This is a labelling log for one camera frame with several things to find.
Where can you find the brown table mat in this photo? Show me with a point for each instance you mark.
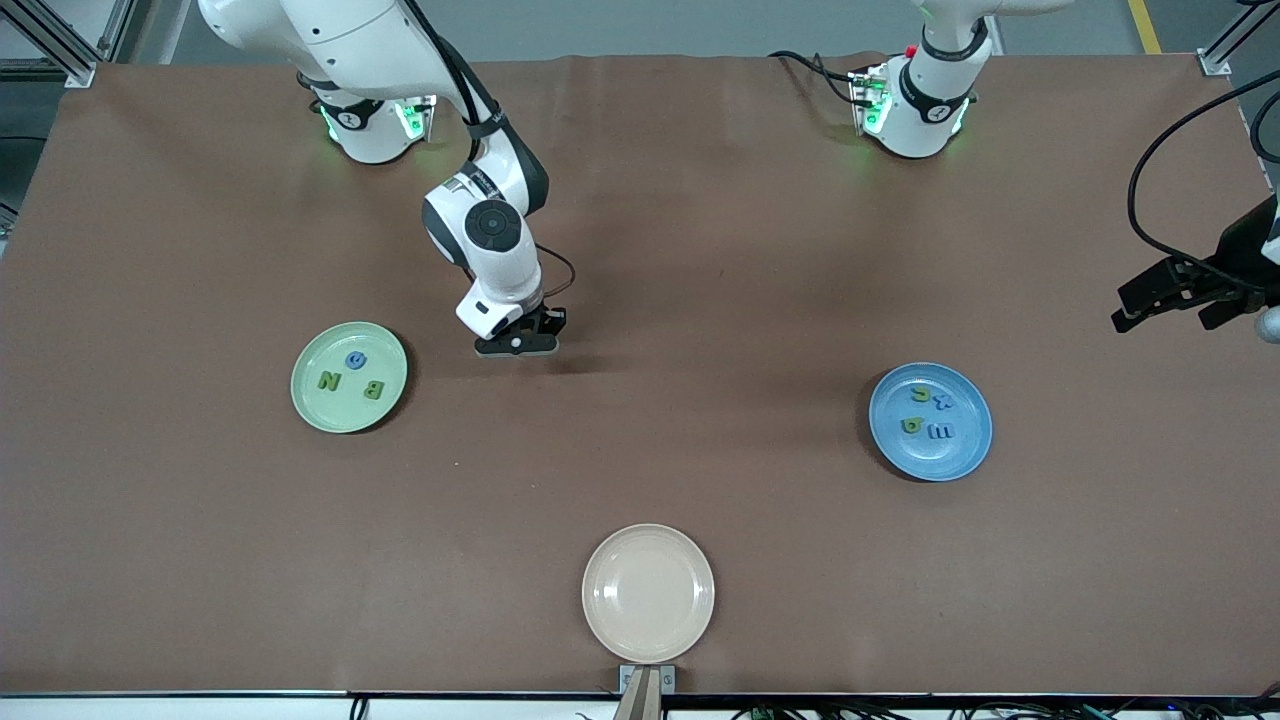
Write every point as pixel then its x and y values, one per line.
pixel 640 450

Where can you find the blue plate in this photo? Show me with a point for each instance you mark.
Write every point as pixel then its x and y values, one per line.
pixel 960 460

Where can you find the silver base connector box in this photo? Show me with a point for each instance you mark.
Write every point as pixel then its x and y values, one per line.
pixel 420 115
pixel 868 100

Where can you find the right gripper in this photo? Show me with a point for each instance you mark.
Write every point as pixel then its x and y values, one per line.
pixel 549 321

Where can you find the green plate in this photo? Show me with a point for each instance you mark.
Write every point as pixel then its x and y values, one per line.
pixel 345 415

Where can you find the beige plate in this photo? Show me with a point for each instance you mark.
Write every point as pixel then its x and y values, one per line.
pixel 648 593

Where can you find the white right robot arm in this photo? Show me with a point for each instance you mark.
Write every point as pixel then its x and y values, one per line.
pixel 330 40

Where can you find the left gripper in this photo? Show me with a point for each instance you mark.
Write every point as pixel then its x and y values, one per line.
pixel 1243 252

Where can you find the green uppercase letter B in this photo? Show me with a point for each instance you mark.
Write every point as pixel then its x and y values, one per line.
pixel 372 391

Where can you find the green uppercase letter N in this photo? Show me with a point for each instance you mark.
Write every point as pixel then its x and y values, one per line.
pixel 328 381

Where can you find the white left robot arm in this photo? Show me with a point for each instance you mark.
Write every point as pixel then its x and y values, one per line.
pixel 930 100

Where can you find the blue uppercase letter C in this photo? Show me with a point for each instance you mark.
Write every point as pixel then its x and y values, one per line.
pixel 348 361

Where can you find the blue lowercase letter x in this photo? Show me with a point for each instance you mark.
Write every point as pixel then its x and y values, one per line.
pixel 943 401

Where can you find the aluminium frame profile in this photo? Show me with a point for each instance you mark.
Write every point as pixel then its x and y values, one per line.
pixel 60 50
pixel 1212 62

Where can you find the green lowercase letter g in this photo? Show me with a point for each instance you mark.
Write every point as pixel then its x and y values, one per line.
pixel 912 428

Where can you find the blue lowercase letter m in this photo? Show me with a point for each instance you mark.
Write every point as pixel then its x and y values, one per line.
pixel 941 432

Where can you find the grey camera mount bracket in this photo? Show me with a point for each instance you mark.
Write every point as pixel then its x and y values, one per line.
pixel 647 680

